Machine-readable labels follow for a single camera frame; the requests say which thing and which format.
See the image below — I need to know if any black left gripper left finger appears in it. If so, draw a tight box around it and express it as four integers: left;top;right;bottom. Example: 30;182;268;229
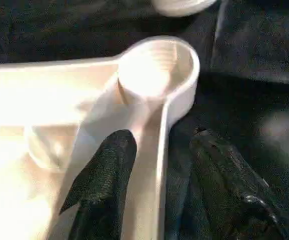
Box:
58;129;138;240

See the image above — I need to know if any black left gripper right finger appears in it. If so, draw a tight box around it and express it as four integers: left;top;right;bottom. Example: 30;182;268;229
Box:
188;128;289;240

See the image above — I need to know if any white table top frame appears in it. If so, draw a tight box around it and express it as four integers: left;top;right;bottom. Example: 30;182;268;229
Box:
0;35;202;240

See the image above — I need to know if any white plastic table leg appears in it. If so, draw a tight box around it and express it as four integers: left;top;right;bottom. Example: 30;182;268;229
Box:
151;0;218;17

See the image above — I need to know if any black work mat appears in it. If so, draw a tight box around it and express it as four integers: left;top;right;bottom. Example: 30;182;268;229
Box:
0;0;289;240

